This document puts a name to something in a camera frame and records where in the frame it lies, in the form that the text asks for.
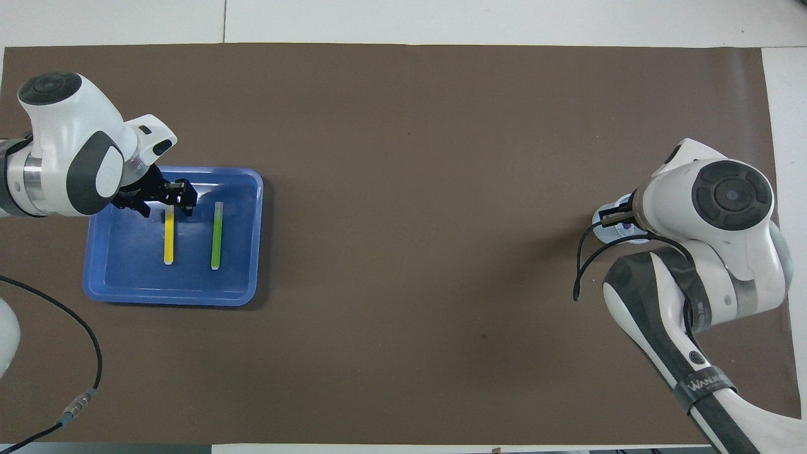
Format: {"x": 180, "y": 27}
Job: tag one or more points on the green test tube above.
{"x": 217, "y": 239}

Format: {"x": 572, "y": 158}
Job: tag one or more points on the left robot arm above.
{"x": 63, "y": 139}

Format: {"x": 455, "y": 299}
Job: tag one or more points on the blue plastic tray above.
{"x": 239, "y": 277}

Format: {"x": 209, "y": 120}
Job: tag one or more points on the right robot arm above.
{"x": 706, "y": 252}

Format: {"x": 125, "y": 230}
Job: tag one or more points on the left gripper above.
{"x": 144, "y": 188}

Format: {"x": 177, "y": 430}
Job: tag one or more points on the yellow test tube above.
{"x": 169, "y": 243}

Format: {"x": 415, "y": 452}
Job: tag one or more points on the clear round pen holder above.
{"x": 606, "y": 234}

